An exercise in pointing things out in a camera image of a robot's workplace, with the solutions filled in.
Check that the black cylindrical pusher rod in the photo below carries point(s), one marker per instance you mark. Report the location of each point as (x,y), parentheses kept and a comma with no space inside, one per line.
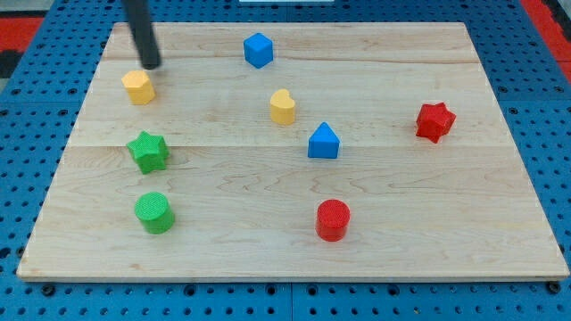
(141,28)

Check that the yellow hexagon block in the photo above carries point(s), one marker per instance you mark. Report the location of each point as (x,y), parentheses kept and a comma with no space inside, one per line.
(139,87)

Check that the green star block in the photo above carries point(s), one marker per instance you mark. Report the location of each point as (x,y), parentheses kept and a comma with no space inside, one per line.
(149,152)

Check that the red star block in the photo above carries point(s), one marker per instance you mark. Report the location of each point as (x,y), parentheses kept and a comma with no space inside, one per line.
(434,121)

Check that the blue cube block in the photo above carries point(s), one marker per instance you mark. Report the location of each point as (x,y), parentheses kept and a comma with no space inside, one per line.
(258,50)

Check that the yellow heart block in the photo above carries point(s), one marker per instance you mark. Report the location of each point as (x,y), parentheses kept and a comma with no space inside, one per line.
(282,107)

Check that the green cylinder block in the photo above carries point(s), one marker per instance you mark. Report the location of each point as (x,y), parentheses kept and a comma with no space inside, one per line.
(154,213)

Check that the light wooden board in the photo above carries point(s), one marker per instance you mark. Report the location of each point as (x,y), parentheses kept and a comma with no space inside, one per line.
(243,190)

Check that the blue triangle block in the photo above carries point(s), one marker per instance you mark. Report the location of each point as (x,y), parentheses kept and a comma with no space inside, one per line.
(324,143)

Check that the red cylinder block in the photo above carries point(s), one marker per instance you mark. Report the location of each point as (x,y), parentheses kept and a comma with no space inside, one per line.
(332,220)

